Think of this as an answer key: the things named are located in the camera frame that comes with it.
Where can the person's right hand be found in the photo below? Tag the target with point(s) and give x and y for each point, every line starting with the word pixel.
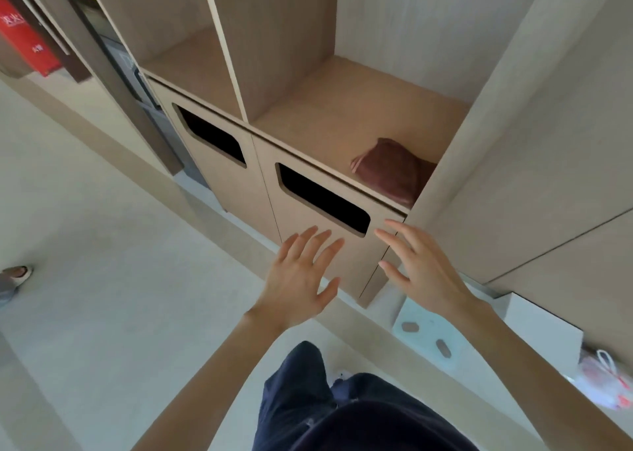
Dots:
pixel 435 282

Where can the person's left hand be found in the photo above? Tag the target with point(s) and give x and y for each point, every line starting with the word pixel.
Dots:
pixel 296 287

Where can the brown cleaning cloth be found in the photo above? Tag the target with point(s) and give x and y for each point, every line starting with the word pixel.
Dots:
pixel 390 171

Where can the person's left forearm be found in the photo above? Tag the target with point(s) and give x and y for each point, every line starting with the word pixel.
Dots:
pixel 207 391

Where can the person's right forearm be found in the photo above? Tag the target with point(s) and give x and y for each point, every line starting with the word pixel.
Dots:
pixel 534 381

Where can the person's white shoe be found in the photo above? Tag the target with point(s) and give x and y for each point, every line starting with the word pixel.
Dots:
pixel 341 376

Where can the person's dark blue trousers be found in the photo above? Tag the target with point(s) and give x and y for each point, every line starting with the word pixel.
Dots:
pixel 292 391

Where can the person's dark shirt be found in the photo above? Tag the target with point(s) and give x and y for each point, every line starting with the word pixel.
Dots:
pixel 385 431

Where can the white bathroom scale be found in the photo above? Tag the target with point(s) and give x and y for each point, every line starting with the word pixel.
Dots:
pixel 425 334

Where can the white box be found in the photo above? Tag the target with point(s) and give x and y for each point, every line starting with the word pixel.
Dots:
pixel 539 332

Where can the wooden shelf cabinet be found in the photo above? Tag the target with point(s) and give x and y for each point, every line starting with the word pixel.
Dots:
pixel 346 109

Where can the plastic bag with red print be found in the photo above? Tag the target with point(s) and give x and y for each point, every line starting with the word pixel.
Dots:
pixel 601 379

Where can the red fire cabinet sign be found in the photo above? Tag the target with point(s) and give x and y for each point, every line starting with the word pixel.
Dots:
pixel 24 35

